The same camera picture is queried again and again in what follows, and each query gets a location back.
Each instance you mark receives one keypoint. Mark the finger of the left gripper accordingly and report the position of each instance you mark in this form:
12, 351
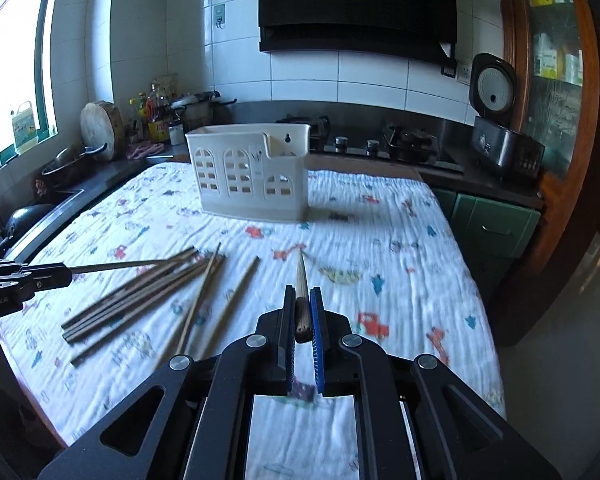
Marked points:
46, 274
17, 288

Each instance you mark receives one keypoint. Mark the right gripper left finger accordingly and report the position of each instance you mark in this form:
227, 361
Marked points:
285, 337

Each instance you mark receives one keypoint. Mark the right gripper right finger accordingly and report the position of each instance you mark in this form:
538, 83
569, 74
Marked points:
319, 337

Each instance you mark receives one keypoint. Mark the black wok in sink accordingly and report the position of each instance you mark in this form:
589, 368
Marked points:
24, 219

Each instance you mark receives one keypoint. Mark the white patterned table cloth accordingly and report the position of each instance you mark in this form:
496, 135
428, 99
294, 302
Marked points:
380, 250

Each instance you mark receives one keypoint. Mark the detergent jug on windowsill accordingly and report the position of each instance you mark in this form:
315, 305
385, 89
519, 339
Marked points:
24, 128

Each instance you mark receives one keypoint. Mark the white plastic utensil caddy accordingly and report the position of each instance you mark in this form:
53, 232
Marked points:
252, 171

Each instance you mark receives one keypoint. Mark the pink cloth rag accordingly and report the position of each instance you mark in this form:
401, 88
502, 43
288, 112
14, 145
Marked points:
143, 150

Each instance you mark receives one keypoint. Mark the round wooden cutting board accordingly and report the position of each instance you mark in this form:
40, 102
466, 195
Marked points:
101, 124

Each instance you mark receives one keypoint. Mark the yellow capped oil bottle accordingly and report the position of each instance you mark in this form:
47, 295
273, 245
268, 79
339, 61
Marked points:
137, 117

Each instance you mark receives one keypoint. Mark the black gas stove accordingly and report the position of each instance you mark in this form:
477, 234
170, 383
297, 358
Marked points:
405, 145

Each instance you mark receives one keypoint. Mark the small white jar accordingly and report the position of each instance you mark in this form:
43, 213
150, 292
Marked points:
176, 133

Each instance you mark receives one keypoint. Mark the dark soy sauce bottle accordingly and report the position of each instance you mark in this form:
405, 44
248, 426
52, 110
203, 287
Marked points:
158, 114

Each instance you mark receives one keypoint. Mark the steel pressure cooker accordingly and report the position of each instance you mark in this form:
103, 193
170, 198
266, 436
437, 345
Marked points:
195, 110

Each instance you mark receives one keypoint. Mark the black rice cooker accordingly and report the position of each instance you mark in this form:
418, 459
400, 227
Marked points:
492, 95

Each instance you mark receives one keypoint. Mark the black range hood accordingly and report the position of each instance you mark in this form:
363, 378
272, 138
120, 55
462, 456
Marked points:
424, 30

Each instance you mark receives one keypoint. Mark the wooden glass cabinet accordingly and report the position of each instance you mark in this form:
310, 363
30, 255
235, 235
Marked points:
553, 47

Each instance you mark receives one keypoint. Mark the steel pan with handle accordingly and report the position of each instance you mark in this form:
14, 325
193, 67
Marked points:
70, 165

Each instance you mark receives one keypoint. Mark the wall power socket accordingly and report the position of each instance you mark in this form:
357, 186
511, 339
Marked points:
463, 73

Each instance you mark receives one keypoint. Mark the green wall hook sticker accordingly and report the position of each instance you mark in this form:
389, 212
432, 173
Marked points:
219, 16

